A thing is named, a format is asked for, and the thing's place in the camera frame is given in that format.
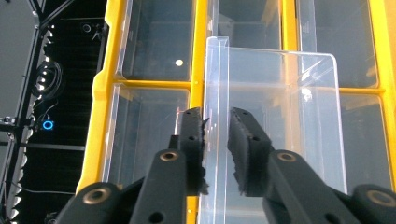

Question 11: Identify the clear plastic pull-out drawer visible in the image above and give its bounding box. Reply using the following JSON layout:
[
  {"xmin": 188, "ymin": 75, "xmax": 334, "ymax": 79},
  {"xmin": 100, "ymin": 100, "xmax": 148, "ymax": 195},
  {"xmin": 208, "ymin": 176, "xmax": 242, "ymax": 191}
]
[{"xmin": 199, "ymin": 35, "xmax": 348, "ymax": 224}]

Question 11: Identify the coiled black cable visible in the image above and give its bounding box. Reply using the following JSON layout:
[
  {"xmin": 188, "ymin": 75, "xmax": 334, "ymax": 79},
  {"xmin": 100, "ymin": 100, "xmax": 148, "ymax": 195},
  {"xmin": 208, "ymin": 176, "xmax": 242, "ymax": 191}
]
[{"xmin": 32, "ymin": 60, "xmax": 64, "ymax": 102}]

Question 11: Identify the black metal truss frame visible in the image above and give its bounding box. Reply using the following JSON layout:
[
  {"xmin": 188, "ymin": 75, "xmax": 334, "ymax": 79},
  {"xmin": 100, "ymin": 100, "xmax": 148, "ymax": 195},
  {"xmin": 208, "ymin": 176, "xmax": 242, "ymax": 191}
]
[{"xmin": 0, "ymin": 0, "xmax": 108, "ymax": 224}]

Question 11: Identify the yellow organizer case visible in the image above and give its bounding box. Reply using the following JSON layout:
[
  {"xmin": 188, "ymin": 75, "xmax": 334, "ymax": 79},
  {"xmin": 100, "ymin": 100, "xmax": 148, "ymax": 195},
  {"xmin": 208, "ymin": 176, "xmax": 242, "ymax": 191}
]
[{"xmin": 75, "ymin": 0, "xmax": 396, "ymax": 224}]

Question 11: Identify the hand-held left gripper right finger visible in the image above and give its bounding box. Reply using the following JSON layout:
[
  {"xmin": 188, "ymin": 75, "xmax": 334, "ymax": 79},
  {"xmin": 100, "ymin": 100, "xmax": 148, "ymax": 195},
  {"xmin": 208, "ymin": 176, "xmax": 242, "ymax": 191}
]
[{"xmin": 227, "ymin": 106, "xmax": 275, "ymax": 198}]

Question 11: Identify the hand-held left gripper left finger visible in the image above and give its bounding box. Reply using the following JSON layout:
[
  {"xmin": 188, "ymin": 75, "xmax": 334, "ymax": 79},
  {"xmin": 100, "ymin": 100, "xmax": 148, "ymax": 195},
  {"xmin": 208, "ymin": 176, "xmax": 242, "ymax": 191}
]
[{"xmin": 169, "ymin": 106, "xmax": 210, "ymax": 197}]

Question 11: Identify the blue ring light device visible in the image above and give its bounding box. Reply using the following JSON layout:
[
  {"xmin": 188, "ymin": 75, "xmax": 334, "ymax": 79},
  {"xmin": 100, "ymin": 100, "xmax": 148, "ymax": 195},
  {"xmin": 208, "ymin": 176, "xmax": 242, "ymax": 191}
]
[{"xmin": 40, "ymin": 119, "xmax": 56, "ymax": 132}]

